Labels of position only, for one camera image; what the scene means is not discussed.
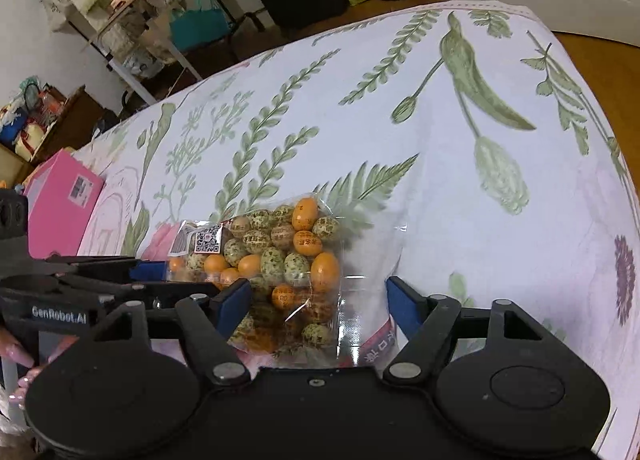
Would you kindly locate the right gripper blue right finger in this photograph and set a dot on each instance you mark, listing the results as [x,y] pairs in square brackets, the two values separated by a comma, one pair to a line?
[408,308]

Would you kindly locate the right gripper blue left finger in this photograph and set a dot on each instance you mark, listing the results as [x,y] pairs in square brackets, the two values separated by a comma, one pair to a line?
[231,306]

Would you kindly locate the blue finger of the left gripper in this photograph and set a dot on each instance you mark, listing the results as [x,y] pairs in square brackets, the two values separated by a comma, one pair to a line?
[148,271]

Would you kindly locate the clear peanut bag small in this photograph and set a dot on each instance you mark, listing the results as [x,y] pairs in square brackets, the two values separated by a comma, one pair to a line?
[316,270]

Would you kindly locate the pink cardboard box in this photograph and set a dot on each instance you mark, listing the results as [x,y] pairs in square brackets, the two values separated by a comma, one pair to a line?
[61,196]

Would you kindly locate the wooden nightstand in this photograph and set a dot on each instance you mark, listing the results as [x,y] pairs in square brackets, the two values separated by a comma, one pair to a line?
[74,127]

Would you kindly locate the floral bed sheet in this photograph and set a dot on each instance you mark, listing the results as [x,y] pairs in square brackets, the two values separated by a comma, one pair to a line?
[457,146]

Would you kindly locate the teal shopping bag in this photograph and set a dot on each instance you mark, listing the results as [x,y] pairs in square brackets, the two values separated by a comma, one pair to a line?
[191,28]

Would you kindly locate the wooden rolling desk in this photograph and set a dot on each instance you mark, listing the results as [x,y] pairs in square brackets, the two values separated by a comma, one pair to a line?
[157,35]

